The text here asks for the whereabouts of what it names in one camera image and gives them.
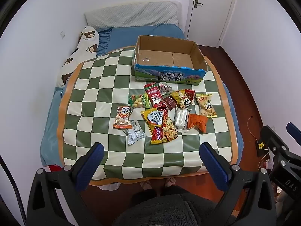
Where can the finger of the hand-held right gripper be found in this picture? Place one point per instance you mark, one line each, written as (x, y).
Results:
(294, 133)
(272, 139)

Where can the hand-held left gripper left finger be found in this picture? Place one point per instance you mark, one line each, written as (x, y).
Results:
(93, 161)

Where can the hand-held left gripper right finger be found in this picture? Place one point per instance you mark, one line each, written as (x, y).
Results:
(211, 161)

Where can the long red snack packet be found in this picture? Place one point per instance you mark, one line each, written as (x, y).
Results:
(154, 94)

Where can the cardboard box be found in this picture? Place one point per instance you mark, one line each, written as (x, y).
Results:
(168, 60)

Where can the white cloth under bed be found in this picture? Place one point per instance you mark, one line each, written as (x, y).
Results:
(108, 186)

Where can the red item under bed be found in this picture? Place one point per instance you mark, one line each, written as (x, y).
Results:
(55, 168)

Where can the striped slipper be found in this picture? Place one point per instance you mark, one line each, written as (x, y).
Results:
(146, 185)
(170, 182)

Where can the green checkered mat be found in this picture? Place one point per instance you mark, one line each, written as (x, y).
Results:
(94, 113)

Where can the silver white snack packet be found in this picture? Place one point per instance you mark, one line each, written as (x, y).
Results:
(134, 134)

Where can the silver wafer packet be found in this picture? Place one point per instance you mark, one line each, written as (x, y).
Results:
(181, 120)

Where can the orange panda snack packet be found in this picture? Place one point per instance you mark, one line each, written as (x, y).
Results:
(122, 118)

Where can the blue bed sheet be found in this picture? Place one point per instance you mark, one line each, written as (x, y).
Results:
(50, 127)

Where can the yellow biscuit packet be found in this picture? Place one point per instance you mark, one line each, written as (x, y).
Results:
(207, 105)

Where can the large yellow noodle packet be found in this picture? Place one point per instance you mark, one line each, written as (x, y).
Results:
(158, 126)

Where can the person's grey fuzzy legs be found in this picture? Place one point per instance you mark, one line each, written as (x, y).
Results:
(164, 207)

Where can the yellow panda snack packet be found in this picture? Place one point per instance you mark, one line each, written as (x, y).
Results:
(182, 98)

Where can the red triangular snack packet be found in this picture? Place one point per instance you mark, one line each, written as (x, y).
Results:
(190, 93)

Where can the dark red small packet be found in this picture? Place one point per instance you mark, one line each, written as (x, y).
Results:
(169, 102)

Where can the green nut packet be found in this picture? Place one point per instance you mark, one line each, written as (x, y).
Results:
(138, 100)

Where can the pale green candy packet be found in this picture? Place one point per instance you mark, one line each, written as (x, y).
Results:
(165, 88)

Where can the bear print pillow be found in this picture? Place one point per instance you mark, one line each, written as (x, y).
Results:
(77, 51)

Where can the white door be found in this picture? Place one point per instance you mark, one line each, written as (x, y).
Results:
(211, 11)

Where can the grey pillow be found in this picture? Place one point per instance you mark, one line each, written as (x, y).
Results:
(131, 14)

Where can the white wall socket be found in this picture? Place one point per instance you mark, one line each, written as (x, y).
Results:
(62, 34)

